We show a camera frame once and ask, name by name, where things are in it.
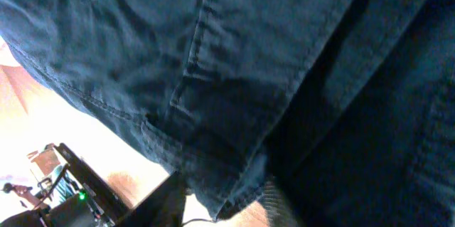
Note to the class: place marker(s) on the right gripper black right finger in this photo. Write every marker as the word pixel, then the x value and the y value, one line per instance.
pixel 277 207

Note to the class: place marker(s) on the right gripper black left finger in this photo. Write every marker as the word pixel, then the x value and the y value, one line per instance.
pixel 163 207

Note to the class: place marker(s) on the dark blue shorts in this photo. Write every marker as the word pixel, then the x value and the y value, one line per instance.
pixel 348 105

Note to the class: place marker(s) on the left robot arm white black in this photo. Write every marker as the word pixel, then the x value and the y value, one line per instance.
pixel 76 197

